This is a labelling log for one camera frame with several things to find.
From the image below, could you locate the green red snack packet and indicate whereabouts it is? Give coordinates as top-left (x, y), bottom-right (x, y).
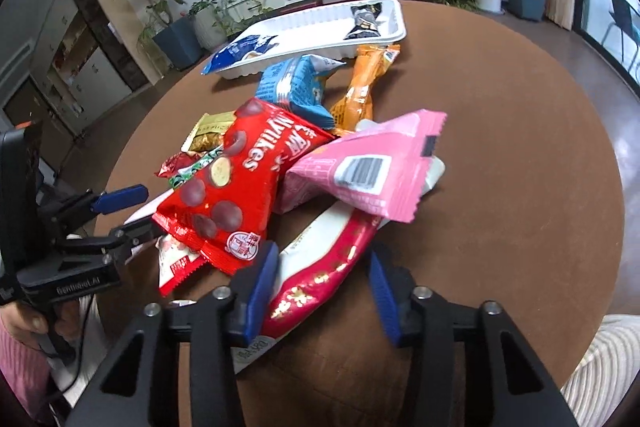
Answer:
top-left (169, 146), bottom-right (222, 188)

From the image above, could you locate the red brown patterned snack packet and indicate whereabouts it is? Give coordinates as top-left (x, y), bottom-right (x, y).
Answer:
top-left (155, 150), bottom-right (202, 179)

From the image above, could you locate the red Mylikes candy bag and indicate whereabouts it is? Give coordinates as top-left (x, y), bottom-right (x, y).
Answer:
top-left (153, 98), bottom-right (333, 275)

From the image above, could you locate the gold snack packet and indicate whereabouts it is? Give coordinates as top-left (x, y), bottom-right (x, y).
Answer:
top-left (181, 112), bottom-right (235, 153)

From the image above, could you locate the white red long snack packet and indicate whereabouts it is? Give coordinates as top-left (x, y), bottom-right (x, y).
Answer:
top-left (232, 156), bottom-right (446, 375)

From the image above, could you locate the blue cookie packet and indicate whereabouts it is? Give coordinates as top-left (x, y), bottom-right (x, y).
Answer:
top-left (201, 35), bottom-right (278, 75)

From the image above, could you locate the light blue snack bag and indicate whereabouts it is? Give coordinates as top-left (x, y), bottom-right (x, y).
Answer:
top-left (255, 54), bottom-right (346, 130)

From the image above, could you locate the orange snack packet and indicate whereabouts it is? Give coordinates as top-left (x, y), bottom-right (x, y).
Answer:
top-left (330, 44), bottom-right (401, 136)

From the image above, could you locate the pink snack bag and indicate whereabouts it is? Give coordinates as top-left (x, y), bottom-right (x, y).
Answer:
top-left (277, 109), bottom-right (447, 223)

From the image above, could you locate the black cookie packet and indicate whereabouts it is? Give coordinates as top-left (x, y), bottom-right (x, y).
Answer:
top-left (345, 2), bottom-right (382, 40)

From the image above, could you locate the pink sleeve forearm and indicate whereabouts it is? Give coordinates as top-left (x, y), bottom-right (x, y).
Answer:
top-left (1, 324), bottom-right (50, 419)

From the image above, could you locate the left hand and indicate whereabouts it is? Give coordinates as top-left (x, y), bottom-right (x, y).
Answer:
top-left (1, 301), bottom-right (81, 349)

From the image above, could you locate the wooden white storage cabinet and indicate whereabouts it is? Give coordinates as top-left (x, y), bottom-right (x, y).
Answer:
top-left (1, 0), bottom-right (168, 138)

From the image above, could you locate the white ribbed planter plant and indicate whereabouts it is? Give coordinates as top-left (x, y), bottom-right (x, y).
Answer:
top-left (188, 0), bottom-right (228, 52)

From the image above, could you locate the blue planter left plant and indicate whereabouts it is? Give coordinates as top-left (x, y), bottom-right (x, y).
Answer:
top-left (137, 0), bottom-right (202, 70)

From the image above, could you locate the trailing pothos plant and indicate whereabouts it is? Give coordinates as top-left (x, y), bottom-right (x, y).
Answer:
top-left (217, 0), bottom-right (272, 39)

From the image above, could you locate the white plastic tray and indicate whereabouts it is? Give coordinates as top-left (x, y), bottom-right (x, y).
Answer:
top-left (211, 0), bottom-right (407, 79)

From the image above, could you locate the black outdoor chair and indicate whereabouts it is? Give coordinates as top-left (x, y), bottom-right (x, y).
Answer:
top-left (600, 0), bottom-right (640, 72)

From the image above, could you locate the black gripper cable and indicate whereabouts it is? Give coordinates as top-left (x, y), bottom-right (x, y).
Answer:
top-left (44, 296), bottom-right (97, 408)

